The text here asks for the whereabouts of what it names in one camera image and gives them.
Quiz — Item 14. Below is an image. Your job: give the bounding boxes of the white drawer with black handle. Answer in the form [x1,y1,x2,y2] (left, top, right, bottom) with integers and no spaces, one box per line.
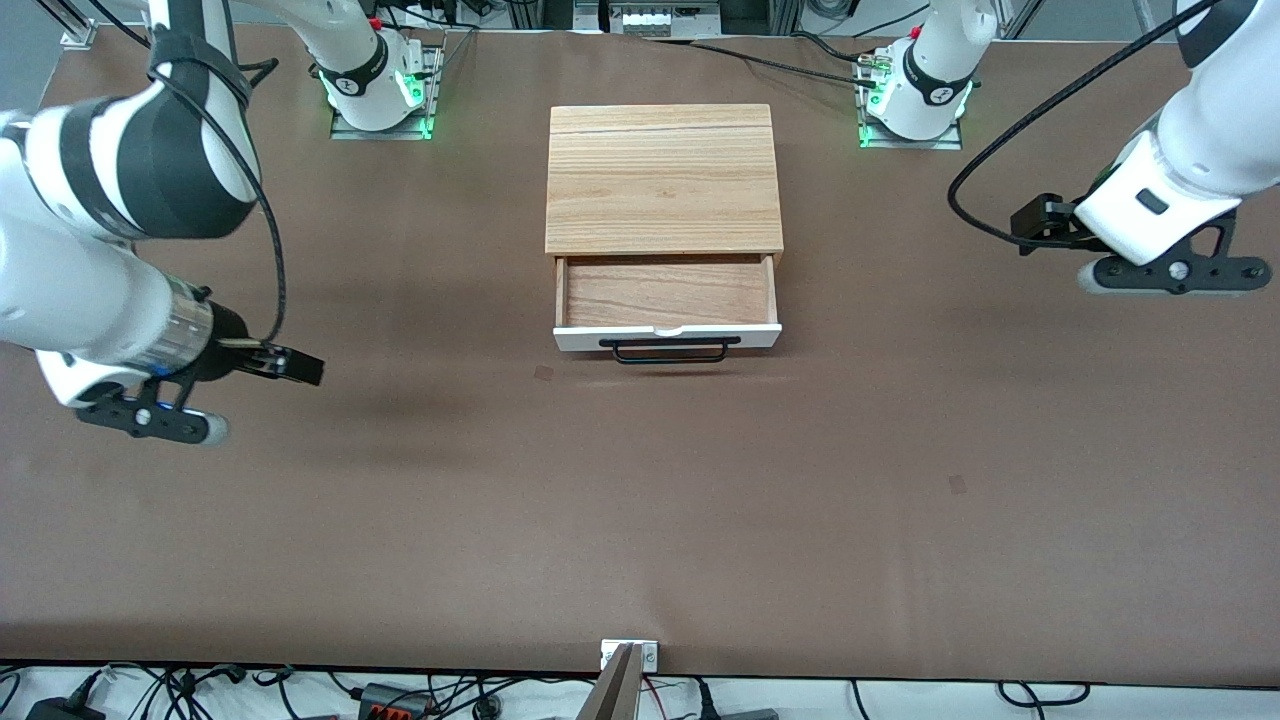
[553,253,783,366]

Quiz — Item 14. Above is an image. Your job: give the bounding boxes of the light wooden drawer cabinet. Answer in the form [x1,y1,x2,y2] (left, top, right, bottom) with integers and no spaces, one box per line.
[545,104,785,269]

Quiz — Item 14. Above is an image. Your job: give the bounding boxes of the black box with orange connectors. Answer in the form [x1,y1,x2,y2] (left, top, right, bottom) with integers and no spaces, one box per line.
[357,683,434,720]

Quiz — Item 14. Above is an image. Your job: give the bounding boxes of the white power strip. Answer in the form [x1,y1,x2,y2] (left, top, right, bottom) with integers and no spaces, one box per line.
[608,2,723,39]

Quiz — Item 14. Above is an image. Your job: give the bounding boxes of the grey slanted stand bar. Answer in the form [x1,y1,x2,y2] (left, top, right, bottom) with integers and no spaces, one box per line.
[575,643,641,720]

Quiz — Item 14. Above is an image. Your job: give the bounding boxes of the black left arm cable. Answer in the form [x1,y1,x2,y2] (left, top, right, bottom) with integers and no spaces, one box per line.
[947,0,1227,245]

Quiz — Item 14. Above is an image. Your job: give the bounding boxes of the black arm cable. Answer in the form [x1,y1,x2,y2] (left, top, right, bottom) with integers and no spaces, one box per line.
[148,30,291,347]
[947,0,1227,245]

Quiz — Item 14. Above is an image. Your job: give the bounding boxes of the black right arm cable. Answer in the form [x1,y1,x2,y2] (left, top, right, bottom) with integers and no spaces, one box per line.
[148,30,291,347]

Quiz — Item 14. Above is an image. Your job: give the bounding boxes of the black right camera mount bracket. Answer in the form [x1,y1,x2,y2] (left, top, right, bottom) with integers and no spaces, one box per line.
[76,372,206,442]

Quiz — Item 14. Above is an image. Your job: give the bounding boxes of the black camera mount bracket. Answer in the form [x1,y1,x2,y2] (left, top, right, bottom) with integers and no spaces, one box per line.
[1094,213,1272,296]
[76,372,206,442]

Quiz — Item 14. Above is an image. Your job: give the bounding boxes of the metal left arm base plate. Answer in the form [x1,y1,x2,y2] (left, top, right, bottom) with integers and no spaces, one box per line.
[857,52,966,151]

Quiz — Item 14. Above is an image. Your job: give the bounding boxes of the black left camera mount bracket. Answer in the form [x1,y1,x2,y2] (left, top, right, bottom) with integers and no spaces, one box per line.
[1094,213,1272,296]

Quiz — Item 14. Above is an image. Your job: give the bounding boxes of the short black table cable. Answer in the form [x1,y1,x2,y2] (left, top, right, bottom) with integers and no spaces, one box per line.
[790,30,887,67]

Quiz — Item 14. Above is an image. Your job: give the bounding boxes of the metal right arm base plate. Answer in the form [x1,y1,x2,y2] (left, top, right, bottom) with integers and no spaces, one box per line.
[330,42,443,141]

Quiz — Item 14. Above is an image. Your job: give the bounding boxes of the long black table cable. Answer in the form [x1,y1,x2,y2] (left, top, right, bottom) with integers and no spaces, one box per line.
[645,37,881,87]

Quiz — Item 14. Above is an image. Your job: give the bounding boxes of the small metal table bracket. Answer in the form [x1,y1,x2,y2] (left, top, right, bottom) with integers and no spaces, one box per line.
[600,640,661,673]

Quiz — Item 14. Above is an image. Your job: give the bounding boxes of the black looped floor cable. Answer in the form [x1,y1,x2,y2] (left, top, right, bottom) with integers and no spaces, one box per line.
[998,681,1092,708]

